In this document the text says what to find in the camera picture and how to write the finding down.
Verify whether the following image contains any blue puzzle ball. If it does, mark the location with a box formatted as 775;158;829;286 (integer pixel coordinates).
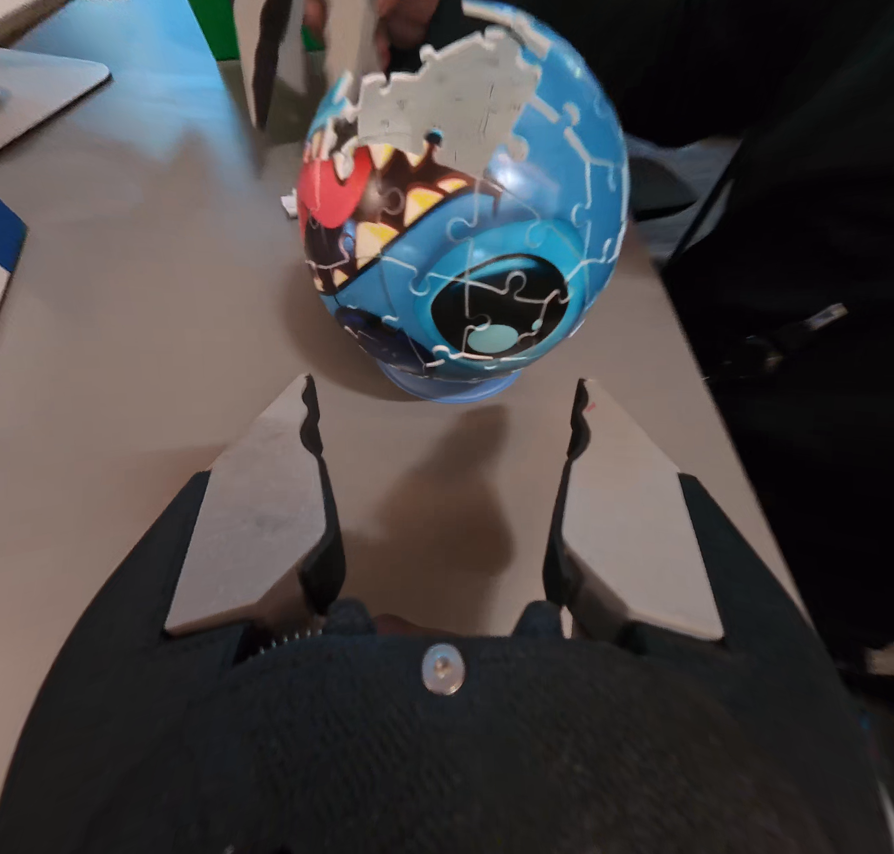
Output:
297;0;631;383

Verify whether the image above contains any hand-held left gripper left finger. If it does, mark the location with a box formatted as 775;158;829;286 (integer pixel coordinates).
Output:
164;374;346;637

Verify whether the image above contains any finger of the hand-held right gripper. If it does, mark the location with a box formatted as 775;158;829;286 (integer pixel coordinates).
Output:
325;0;388;80
234;0;298;131

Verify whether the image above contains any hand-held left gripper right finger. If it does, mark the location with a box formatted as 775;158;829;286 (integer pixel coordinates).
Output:
542;378;724;642

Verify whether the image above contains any printed puzzle box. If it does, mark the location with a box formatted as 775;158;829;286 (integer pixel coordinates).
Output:
0;198;29;310

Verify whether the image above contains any blue ball stand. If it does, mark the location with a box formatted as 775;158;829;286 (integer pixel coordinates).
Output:
377;358;525;403

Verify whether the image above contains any green plastic crate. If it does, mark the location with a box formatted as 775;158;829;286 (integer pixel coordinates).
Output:
171;0;242;62

